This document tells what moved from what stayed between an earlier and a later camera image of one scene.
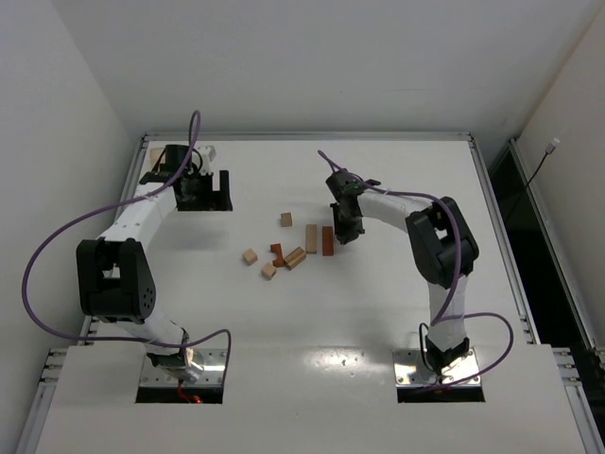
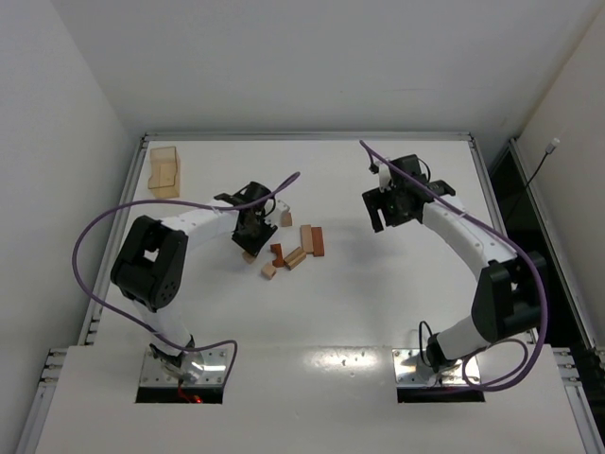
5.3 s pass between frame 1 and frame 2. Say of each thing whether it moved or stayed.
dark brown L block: stayed
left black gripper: moved
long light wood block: moved
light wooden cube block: stayed
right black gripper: moved
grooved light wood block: stayed
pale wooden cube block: stayed
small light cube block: stayed
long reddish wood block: moved
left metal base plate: stayed
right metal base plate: stayed
